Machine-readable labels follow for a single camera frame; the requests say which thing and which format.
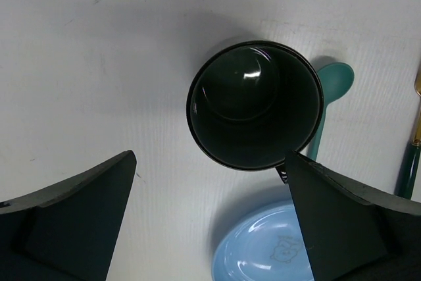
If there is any light blue plate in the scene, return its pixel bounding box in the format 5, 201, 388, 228
211, 199, 314, 281

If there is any teal plastic spoon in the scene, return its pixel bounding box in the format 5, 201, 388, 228
307, 63, 355, 161

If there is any dark green mug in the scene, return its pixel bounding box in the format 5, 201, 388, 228
186, 40, 324, 182

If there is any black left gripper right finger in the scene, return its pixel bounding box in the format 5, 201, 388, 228
285, 151, 420, 280

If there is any gold fork green handle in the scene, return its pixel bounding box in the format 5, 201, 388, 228
393, 70, 421, 199

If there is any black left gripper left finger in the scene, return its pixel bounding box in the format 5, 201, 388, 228
1, 151, 137, 280

